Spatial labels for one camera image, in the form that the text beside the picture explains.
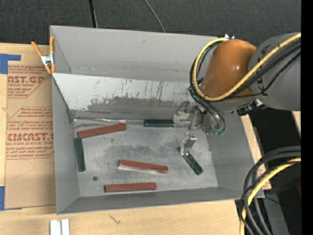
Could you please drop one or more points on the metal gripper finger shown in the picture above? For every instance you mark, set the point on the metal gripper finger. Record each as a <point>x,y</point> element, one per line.
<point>188,142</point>
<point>183,117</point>

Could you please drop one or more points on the dark green flat block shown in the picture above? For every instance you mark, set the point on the dark green flat block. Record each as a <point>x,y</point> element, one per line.
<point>80,155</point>
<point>194,163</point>
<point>159,123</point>

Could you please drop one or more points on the red-brown flat block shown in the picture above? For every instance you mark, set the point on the red-brown flat block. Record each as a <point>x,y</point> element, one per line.
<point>101,130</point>
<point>143,166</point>
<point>130,187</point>

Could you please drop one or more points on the grey metal bin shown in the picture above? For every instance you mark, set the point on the grey metal bin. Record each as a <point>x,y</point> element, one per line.
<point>137,150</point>

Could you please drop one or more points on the brown cardboard board, red print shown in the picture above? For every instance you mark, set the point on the brown cardboard board, red print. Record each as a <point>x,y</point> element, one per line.
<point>29,131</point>

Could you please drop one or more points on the black cylinder on white bracket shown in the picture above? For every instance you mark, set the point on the black cylinder on white bracket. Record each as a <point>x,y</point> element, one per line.
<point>244,109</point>

